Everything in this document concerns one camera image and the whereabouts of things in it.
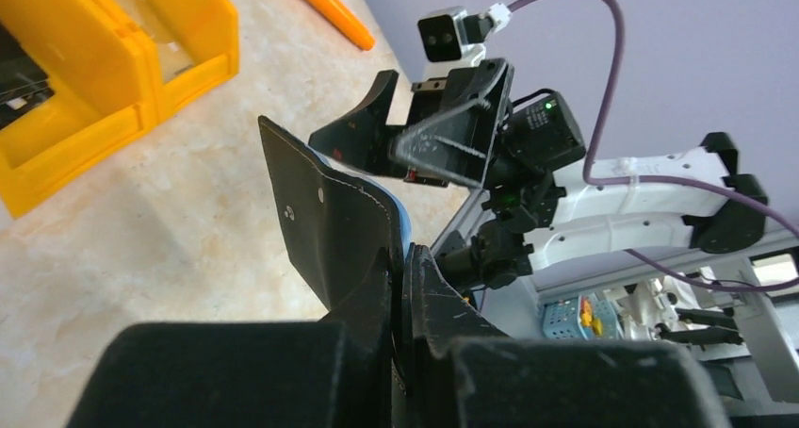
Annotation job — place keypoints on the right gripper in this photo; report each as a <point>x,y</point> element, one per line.
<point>453,123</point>

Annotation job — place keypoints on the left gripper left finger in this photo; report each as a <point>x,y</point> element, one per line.
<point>334,372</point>

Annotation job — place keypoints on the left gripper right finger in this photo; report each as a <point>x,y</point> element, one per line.
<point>459,370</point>

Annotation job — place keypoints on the black leather card holder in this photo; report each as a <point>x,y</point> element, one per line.
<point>334,223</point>

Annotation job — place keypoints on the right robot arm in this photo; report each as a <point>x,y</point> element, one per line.
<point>527,163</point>

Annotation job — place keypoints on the yellow bin with beige cards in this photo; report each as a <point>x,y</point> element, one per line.
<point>189,47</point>

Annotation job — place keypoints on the yellow bin with black cards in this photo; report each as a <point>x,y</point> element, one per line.
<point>103,96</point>

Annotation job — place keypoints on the black cards stack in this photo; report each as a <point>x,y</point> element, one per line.
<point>24,84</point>

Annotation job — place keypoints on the blue perforated basket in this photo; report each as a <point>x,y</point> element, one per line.
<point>581,317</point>

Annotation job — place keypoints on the orange toy microphone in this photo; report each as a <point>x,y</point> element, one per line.
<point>336,13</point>

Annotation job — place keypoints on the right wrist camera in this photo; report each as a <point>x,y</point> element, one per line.
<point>453,38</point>

